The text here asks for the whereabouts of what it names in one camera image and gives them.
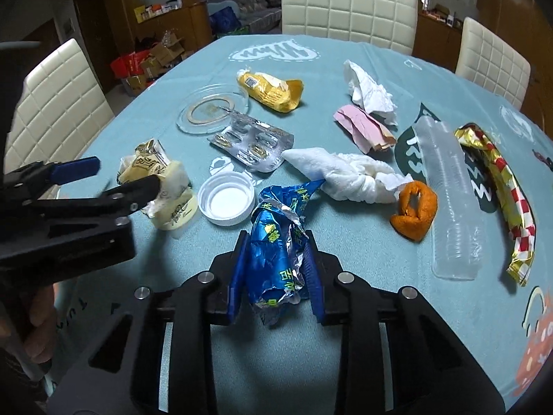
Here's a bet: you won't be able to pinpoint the white twisted wet wipe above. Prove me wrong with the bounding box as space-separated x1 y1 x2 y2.
281 147 414 205

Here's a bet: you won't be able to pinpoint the grey sofa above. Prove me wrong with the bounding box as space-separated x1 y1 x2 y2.
207 0 283 35

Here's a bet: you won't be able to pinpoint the pale yellow snack wrapper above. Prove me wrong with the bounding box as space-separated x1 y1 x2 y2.
118 138 199 231

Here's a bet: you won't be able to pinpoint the wooden divider counter with column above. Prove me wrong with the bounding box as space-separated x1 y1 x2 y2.
101 0 213 79

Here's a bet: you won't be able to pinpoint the orange peel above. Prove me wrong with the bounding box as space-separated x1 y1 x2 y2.
390 181 439 241

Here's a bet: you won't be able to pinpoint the cream quilted dining chair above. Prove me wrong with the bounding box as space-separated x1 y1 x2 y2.
3 38 115 200
455 16 531 111
281 0 419 56

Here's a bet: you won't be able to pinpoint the yellow crumpled snack wrapper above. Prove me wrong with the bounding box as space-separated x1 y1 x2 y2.
236 67 304 113

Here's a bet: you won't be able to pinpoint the blister pack with amber capsules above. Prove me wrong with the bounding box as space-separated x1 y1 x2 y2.
207 125 295 174

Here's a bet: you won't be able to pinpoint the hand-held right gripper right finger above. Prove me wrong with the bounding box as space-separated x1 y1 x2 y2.
302 229 506 415

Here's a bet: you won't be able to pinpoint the white plastic bottle cap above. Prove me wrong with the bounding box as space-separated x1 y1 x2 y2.
198 172 256 226

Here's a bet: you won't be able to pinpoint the clear round dish gold ring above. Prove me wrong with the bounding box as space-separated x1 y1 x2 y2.
176 84 250 137

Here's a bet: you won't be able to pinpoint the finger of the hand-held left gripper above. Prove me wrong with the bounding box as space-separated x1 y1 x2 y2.
21 176 161 229
3 158 101 202

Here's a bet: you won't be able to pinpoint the wooden sideboard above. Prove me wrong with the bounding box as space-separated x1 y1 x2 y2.
417 9 465 74

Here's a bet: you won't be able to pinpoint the blue bag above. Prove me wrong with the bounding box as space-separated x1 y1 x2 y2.
210 9 243 33

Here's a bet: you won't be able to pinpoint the red plastic basket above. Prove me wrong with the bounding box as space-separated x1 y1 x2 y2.
110 51 150 79

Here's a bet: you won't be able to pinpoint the clear plastic bottle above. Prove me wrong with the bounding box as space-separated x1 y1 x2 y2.
412 114 487 282

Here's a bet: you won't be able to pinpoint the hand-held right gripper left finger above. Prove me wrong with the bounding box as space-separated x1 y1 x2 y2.
45 229 251 415

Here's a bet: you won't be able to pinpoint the blue foil snack wrapper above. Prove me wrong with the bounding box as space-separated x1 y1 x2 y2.
246 178 327 328

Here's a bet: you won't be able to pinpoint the teal printed tablecloth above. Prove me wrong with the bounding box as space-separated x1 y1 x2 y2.
43 34 553 415

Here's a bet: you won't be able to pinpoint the gold red checkered wrapper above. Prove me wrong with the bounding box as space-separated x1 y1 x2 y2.
453 123 537 287

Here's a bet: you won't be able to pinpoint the pink crumpled paper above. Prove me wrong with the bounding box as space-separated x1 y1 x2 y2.
332 104 397 154

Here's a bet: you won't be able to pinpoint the person's left hand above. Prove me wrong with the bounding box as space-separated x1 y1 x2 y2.
24 284 58 364

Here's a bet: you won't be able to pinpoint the assorted small packets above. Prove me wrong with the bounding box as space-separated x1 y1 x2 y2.
134 2 179 22

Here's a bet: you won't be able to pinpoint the white crumpled tissue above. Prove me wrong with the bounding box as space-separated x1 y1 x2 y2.
343 59 398 127

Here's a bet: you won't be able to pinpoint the pile of cardboard boxes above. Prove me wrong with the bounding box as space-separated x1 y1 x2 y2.
123 30 195 96

